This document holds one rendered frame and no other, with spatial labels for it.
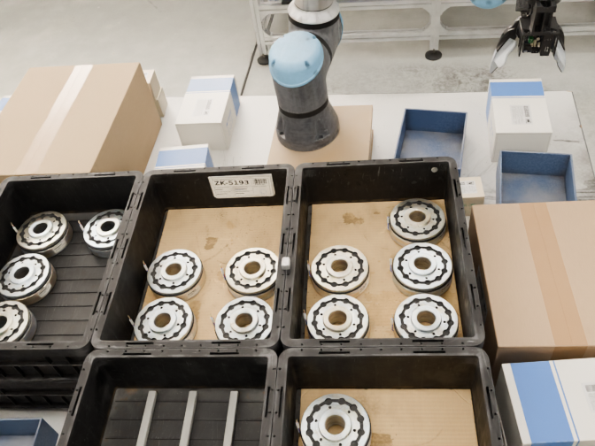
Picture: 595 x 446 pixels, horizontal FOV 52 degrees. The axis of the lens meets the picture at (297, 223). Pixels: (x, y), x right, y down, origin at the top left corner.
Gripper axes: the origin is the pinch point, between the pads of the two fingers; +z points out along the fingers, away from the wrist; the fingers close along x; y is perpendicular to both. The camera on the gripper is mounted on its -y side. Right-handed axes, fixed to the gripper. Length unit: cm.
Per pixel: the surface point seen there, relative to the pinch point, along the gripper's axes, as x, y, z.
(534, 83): 4.3, -7.8, 9.2
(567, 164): 9.4, 15.2, 13.8
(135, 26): -178, -176, 90
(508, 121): -2.8, 6.3, 9.1
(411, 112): -24.5, -1.1, 12.4
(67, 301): -87, 62, 5
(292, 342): -42, 74, -5
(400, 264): -26, 53, 2
